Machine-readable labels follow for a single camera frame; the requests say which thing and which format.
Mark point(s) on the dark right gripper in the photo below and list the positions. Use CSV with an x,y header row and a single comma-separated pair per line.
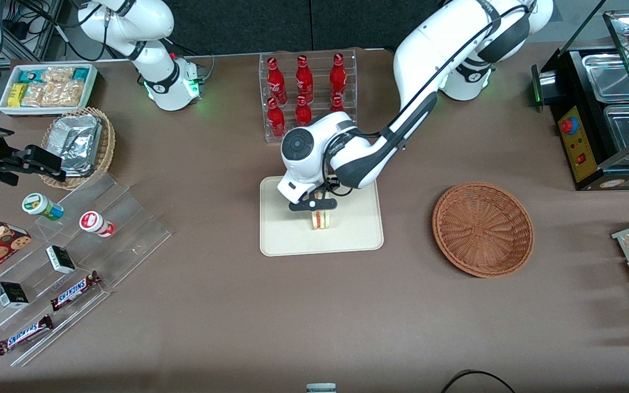
x,y
13,162

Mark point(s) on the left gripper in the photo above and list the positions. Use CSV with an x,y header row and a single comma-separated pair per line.
x,y
332,182

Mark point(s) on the triangular sandwich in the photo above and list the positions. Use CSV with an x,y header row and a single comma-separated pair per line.
x,y
322,219

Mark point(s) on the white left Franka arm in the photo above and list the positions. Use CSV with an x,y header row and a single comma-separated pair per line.
x,y
418,49

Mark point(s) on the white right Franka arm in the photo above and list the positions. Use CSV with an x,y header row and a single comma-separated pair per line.
x,y
167,82

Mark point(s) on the cream rectangular serving tray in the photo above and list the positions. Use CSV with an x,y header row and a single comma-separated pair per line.
x,y
352,232

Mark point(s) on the small oval wicker basket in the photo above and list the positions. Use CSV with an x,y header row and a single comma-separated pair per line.
x,y
108,147

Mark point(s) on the large round wicker basket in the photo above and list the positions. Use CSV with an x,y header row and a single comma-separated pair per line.
x,y
481,229

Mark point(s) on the cup with green lid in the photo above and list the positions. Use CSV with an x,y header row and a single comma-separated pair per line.
x,y
39,205

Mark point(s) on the silver foil wrapped package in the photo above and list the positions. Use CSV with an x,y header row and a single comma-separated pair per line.
x,y
79,142

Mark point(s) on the white rectangular snack bin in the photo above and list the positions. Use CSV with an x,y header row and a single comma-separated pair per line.
x,y
6,109

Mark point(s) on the clear bag of crackers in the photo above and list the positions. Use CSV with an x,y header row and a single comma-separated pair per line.
x,y
34,95
58,74
66,94

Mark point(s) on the yellow snack packet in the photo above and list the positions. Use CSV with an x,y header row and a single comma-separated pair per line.
x,y
17,95

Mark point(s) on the red cola bottle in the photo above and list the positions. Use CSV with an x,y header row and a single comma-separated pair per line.
x,y
304,79
337,105
303,112
277,82
275,119
338,76

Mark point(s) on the cup with red lid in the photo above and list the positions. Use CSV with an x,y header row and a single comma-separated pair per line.
x,y
95,222

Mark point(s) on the small black carton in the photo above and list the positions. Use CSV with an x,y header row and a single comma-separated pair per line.
x,y
60,259
11,295

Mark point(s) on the small teal snack packet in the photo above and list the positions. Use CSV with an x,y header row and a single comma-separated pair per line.
x,y
81,73

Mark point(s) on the clear acrylic stepped display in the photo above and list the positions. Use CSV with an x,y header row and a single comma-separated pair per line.
x,y
123,229

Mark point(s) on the clear acrylic bottle rack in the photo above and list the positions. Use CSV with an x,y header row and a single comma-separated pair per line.
x,y
320,65

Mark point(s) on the Snickers chocolate bar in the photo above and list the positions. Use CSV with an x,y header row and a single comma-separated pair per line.
x,y
74,291
24,334

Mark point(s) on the grey device edge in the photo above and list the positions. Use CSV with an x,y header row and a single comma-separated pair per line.
x,y
321,388

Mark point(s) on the black hot food display case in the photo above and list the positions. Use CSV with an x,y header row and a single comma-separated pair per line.
x,y
571,71

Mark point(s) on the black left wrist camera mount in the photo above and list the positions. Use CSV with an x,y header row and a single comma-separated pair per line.
x,y
314,204

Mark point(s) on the aluminium frame profile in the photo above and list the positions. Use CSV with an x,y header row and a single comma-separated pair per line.
x,y
47,27

